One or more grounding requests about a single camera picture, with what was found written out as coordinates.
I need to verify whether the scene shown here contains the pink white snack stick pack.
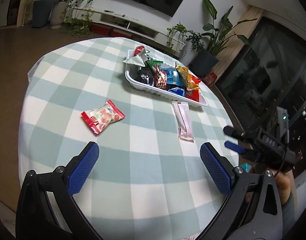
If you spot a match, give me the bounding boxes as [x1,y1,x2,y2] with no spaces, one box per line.
[172,101,194,142]

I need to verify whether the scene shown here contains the orange snack bag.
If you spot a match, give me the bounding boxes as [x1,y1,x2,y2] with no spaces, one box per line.
[175,62,199,91]

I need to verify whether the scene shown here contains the red fruit candy bag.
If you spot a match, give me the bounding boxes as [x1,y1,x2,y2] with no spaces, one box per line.
[80,100,125,135]

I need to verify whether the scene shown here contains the light blue snack bag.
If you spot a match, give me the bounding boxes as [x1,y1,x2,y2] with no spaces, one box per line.
[161,68,184,87]

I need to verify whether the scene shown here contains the red white snack bag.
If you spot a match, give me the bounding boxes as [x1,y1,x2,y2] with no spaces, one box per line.
[123,46,150,67]

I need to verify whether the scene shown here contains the green seaweed snack bag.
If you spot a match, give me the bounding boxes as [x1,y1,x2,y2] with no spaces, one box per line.
[144,58,163,68]

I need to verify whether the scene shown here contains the person's right hand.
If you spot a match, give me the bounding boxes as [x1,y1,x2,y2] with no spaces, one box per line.
[245,166,294,207]

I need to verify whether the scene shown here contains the red paper bag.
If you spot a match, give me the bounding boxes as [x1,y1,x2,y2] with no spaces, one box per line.
[203,72,218,88]

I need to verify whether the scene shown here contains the green white checkered tablecloth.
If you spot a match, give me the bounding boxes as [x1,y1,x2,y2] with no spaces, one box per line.
[18,38,238,239]

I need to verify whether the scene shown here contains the leafy plant white pot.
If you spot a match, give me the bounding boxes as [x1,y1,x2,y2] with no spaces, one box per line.
[186,30,205,53]

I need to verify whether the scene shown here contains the trailing vine plant on stand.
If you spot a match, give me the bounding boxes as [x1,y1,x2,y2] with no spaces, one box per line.
[165,22,188,60]

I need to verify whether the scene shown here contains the white tv cabinet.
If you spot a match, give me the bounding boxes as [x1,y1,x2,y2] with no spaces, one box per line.
[75,8,187,55]

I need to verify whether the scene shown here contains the small plant white pot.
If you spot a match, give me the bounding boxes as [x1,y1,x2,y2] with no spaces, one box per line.
[50,0,72,29]

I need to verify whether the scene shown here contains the tall tree plant dark pot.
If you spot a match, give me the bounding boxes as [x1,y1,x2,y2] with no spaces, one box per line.
[26,0,55,28]

